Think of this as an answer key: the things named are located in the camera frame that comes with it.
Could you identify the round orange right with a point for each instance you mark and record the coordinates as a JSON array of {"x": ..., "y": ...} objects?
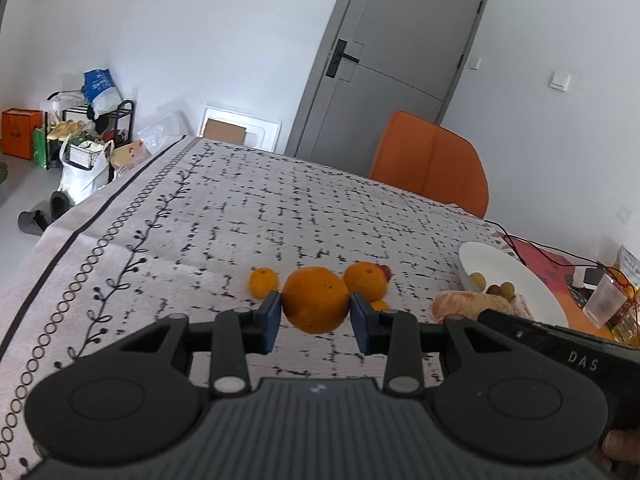
[{"x": 370, "y": 279}]

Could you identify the blue white plastic bag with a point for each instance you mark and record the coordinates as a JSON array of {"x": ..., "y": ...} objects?
[{"x": 100, "y": 91}]

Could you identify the black metal shelf rack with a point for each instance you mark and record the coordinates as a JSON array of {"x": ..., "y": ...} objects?
[{"x": 68, "y": 115}]

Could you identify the small green fruit right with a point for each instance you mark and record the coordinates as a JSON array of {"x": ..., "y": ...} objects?
[{"x": 507, "y": 290}]

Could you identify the peeled pomelo flesh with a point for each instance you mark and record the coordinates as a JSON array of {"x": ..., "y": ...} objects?
[{"x": 472, "y": 304}]

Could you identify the white framed board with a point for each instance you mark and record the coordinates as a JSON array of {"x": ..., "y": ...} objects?
[{"x": 239, "y": 129}]

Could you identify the white wall switch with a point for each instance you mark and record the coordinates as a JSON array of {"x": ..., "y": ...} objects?
[{"x": 560, "y": 81}]

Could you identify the patterned white tablecloth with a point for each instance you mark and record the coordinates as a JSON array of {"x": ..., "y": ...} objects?
[{"x": 181, "y": 234}]

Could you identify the small orange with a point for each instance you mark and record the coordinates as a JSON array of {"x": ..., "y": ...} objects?
[{"x": 263, "y": 281}]

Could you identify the dark grey slipper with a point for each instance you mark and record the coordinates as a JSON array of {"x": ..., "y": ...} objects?
[
  {"x": 60, "y": 203},
  {"x": 33, "y": 222}
]

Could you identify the orange chair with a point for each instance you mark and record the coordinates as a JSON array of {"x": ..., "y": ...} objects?
[{"x": 428, "y": 160}]

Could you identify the brown paper bag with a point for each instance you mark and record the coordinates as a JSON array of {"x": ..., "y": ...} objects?
[{"x": 128, "y": 154}]

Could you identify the clear plastic cup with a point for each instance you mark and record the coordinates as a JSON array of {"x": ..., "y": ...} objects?
[{"x": 605, "y": 301}]

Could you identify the small green round fruit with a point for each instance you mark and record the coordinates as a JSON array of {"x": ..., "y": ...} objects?
[{"x": 479, "y": 281}]

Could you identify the grey door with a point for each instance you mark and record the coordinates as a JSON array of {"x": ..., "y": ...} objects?
[{"x": 411, "y": 54}]

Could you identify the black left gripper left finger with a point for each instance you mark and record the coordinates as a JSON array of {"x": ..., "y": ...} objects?
[{"x": 143, "y": 394}]

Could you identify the large orange fruit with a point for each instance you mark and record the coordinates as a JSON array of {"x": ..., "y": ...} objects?
[{"x": 315, "y": 300}]

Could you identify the orange paper bag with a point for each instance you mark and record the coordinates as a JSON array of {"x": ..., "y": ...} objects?
[{"x": 17, "y": 129}]

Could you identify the white shopping bag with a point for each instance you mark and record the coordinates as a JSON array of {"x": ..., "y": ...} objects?
[{"x": 79, "y": 183}]

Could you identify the green box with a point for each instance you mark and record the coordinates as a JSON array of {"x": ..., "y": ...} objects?
[{"x": 40, "y": 146}]

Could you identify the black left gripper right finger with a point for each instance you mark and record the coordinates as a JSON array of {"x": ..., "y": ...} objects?
[{"x": 490, "y": 394}]

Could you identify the black door handle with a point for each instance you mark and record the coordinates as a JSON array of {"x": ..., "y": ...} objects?
[{"x": 339, "y": 54}]

